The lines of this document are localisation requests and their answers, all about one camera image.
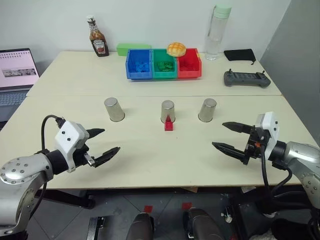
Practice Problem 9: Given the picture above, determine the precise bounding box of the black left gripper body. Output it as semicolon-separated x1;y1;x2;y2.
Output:
71;125;98;169

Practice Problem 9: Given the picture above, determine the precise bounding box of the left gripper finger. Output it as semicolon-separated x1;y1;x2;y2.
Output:
86;127;106;142
93;146;122;168

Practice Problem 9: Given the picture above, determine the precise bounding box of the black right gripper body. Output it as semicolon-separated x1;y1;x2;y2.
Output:
241;124;271;165

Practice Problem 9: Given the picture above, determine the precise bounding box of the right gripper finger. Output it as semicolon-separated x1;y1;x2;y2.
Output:
221;121;253;135
211;141;248;164

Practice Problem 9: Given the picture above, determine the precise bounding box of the steel cup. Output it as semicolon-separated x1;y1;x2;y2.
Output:
197;98;217;123
103;97;126;123
160;100;177;124

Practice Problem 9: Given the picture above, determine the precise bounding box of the grey handheld controller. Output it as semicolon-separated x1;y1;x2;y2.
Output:
222;69;272;89

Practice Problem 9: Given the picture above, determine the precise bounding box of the red toy brick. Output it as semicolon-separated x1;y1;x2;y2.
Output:
163;115;175;132

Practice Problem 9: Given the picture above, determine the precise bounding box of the red plastic bin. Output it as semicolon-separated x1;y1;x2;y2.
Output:
175;47;203;79

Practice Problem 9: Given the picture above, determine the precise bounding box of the blue plastic bin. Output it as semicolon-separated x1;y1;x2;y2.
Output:
125;48;154;81

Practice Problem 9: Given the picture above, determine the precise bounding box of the black fabric pouch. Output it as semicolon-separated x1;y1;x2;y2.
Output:
223;48;257;66

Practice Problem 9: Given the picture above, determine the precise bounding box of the dark rounded shape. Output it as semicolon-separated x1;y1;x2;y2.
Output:
186;207;224;240
125;212;155;240

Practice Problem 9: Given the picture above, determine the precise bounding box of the blue toy bricks pile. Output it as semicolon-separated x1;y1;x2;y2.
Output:
134;60;151;73

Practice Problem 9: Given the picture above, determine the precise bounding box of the ketchup bottle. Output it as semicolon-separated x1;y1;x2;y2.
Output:
86;15;110;58

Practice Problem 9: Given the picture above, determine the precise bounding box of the green box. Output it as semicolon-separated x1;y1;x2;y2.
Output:
116;42;153;57

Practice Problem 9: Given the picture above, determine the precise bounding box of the green plastic bin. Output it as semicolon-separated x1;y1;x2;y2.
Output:
151;48;179;80

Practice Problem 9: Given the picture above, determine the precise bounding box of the clear bottle green lid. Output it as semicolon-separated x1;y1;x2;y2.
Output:
204;3;233;62

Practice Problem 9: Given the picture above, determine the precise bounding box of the green toy bricks pile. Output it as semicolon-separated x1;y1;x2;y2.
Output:
156;60;175;72

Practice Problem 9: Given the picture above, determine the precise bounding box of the yellow bread bun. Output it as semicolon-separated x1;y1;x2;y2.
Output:
166;41;187;58

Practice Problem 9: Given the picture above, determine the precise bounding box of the open laptop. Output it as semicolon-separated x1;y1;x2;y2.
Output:
0;47;41;124

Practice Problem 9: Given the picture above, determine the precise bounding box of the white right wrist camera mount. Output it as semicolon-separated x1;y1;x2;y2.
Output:
254;111;280;161

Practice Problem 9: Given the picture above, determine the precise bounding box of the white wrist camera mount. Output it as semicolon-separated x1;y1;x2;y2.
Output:
254;111;280;161
54;120;87;174

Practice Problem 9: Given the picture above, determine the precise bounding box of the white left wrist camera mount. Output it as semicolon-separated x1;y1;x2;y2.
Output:
54;120;87;174

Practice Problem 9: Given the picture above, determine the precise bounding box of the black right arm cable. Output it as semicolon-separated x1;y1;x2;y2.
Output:
259;143;295;216

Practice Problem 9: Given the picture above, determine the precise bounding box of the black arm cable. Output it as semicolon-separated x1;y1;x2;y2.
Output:
259;143;295;216
29;114;67;218

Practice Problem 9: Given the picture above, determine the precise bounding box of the black table frame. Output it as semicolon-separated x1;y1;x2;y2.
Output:
34;188;96;210

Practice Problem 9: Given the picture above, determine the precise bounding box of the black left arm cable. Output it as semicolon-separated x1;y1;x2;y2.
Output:
29;114;67;218

